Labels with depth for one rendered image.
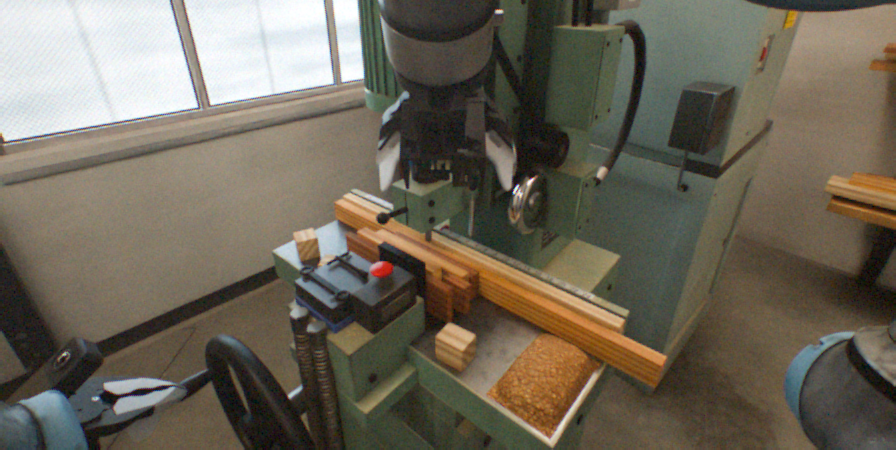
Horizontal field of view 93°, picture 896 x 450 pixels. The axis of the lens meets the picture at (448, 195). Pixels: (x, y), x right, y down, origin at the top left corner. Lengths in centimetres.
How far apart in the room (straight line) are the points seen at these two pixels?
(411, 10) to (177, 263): 194
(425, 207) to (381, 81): 20
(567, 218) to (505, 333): 23
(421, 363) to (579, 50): 51
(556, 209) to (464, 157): 44
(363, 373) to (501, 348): 19
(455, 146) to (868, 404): 43
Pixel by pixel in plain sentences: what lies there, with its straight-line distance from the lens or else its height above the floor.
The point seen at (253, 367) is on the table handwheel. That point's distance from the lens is 60.
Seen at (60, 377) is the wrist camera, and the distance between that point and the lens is 64.
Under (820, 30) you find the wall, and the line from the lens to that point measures 274.
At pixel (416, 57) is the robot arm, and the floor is 132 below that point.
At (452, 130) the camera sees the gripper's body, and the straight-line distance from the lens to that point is 35.
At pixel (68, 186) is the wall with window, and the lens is 194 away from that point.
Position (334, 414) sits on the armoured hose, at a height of 83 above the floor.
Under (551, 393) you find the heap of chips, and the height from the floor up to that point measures 93.
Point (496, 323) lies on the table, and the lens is 68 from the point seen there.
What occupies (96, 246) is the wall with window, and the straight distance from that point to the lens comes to 203.
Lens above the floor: 137
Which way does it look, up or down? 27 degrees down
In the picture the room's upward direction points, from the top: straight up
